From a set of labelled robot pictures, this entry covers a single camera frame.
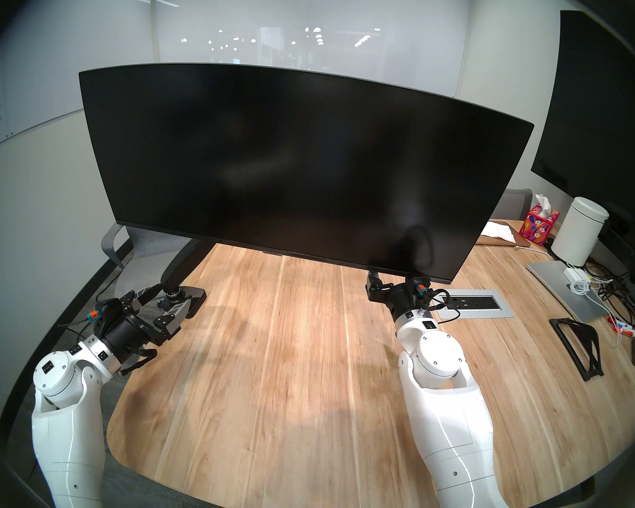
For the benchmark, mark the white paper napkin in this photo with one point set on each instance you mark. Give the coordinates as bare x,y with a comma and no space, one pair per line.
500,230

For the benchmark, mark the glass whiteboard with handwriting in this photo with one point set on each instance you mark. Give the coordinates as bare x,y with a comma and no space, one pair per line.
42,62

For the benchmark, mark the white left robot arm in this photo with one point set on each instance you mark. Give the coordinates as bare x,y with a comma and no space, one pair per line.
66,438

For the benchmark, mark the large glass whiteboard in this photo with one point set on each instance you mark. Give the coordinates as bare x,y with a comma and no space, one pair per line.
296,15

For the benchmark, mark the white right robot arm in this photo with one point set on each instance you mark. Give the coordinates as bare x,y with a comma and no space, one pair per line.
444,406

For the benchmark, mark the large black wall television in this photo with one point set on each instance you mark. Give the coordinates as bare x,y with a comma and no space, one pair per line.
592,115

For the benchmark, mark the white cylindrical canister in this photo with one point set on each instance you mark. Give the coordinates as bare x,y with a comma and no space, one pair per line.
577,234

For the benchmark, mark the colourful floral tissue box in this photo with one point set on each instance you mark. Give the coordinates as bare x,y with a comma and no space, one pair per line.
538,226

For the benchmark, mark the silver table power outlet panel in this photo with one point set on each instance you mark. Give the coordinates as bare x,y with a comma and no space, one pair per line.
481,312

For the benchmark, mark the white power adapter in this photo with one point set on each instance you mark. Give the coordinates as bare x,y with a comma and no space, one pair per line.
575,275

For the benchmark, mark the black curved wide monitor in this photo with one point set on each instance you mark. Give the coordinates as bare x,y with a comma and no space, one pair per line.
296,168

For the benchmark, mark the red and white marker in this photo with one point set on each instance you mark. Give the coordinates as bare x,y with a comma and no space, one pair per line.
623,328

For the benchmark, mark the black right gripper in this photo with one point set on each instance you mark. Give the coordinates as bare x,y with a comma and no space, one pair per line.
405,298

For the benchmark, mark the black folding laptop stand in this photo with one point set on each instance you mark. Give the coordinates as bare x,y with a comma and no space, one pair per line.
590,348

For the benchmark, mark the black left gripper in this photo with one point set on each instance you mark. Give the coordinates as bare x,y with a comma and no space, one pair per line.
124,331

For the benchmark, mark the brown leather desk pad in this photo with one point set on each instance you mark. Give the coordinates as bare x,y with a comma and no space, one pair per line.
521,242

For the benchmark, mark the silver laptop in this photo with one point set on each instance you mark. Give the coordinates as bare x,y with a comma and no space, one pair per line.
555,284

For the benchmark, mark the grey mesh office chair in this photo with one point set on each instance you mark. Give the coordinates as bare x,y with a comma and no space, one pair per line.
516,205
143,258

